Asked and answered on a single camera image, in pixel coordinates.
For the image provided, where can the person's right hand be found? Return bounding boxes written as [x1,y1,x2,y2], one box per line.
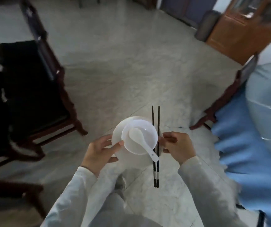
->
[159,131,196,166]

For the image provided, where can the person's left hand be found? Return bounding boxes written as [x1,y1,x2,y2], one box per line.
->
[80,134,125,177]

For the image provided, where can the white ceramic soup spoon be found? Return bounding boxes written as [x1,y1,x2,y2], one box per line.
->
[129,128,160,163]

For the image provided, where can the dark wooden chair black seat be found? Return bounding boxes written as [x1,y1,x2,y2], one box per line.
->
[0,0,88,163]

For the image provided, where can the black chopstick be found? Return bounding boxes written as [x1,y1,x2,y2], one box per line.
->
[152,105,156,188]
[156,106,161,188]

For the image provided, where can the table with blue tablecloth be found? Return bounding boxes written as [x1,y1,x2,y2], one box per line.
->
[211,61,271,227]

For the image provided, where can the brown wooden glass cabinet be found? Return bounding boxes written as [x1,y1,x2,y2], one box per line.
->
[206,0,271,66]

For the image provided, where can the grey waste bin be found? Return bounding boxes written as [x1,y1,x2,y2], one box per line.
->
[195,10,221,42]

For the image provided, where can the person's light grey trousers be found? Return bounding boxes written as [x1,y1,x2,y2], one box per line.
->
[81,167,165,227]

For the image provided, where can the white bowl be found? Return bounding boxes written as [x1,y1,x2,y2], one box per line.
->
[121,119,159,155]

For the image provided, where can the dark wooden door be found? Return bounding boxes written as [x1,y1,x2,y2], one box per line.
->
[160,0,219,28]

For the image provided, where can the person's right forearm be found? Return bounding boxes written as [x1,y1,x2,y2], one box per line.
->
[178,155,247,227]

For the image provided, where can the person's left forearm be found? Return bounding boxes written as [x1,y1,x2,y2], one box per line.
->
[40,166,99,227]

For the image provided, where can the white round plate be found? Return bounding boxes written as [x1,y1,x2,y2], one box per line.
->
[111,116,163,168]

